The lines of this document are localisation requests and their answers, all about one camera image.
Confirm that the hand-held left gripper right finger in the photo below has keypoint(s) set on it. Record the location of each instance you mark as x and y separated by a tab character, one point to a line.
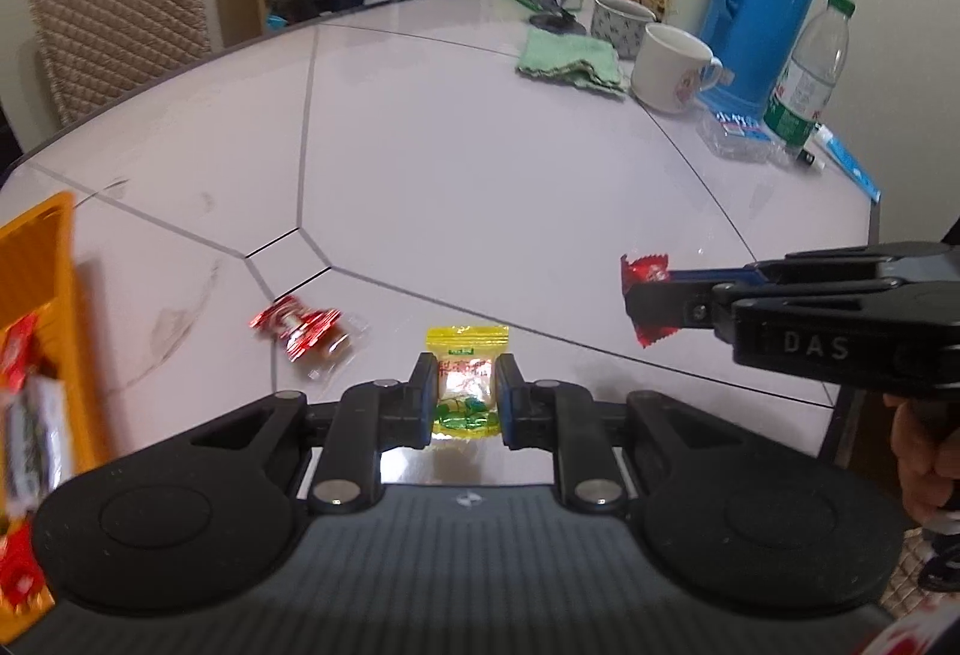
514	400

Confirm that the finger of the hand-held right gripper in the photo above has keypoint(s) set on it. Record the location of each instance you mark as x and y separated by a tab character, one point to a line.
720	274
675	306

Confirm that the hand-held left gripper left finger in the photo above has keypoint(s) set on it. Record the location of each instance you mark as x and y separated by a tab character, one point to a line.
420	400

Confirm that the small red candy packet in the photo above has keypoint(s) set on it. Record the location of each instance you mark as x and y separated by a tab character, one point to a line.
645	266
274	316

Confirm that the yellow candy packet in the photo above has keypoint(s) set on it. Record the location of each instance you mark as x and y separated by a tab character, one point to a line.
465	343

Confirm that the red brown candy packet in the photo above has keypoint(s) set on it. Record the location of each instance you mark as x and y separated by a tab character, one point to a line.
19	355

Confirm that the orange plastic tray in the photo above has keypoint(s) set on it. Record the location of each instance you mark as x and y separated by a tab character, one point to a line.
37	265

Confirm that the large red snack packet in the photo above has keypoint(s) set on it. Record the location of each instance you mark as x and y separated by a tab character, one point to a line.
19	572

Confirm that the person's right hand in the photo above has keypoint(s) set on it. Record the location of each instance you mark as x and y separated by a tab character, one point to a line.
915	460

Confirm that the crumpled clear plastic wrapper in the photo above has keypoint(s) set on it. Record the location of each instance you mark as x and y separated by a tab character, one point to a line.
739	137

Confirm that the blue white tube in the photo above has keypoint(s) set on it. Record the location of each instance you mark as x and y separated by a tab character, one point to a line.
844	160

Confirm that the white cartoon mug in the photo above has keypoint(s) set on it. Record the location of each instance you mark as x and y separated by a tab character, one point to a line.
667	70

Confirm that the green cap water bottle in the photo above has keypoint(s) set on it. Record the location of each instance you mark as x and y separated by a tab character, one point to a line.
814	70

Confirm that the beige quilted chair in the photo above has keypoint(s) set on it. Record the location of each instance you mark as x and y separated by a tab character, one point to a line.
120	9
904	572

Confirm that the green cleaning cloth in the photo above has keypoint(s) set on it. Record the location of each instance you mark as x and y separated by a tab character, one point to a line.
570	58

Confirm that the grey patterned mug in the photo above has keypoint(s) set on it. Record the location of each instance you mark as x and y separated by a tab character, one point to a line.
619	28

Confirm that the person's red patterned clothing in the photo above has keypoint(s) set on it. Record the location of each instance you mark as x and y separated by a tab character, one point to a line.
915	636

